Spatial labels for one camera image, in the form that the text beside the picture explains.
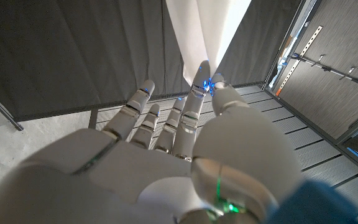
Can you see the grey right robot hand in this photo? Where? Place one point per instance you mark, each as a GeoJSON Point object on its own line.
{"type": "Point", "coordinates": [135, 174]}

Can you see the white tissue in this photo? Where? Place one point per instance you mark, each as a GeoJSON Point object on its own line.
{"type": "Point", "coordinates": [204, 31]}

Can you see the black curtain backdrop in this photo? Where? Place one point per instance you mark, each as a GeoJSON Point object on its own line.
{"type": "Point", "coordinates": [73, 46]}

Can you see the black backdrop stand pole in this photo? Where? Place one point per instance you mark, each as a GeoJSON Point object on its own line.
{"type": "Point", "coordinates": [2, 107]}

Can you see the white perforated metal strip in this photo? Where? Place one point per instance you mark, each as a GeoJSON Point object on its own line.
{"type": "Point", "coordinates": [306, 43]}

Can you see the black wall hook rail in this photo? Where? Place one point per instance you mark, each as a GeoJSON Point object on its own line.
{"type": "Point", "coordinates": [337, 72]}

